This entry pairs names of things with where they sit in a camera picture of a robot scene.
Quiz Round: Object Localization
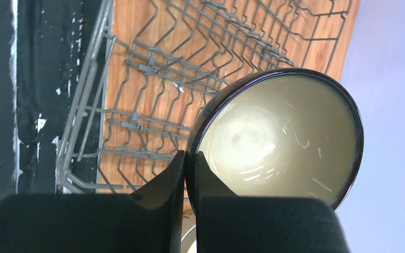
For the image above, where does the grey wire dish rack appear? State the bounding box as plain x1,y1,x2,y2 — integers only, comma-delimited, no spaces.
56,1,361,193

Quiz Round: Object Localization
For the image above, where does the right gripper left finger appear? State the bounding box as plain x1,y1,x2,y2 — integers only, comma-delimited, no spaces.
0,151,185,252

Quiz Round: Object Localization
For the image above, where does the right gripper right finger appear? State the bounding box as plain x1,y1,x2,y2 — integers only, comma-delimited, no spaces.
194,152,349,252

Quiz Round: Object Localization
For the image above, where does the beige bowl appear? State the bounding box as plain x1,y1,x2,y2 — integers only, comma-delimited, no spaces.
181,209,197,253

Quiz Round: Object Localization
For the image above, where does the dark blue bowl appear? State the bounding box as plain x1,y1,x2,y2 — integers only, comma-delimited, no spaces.
186,67,364,208

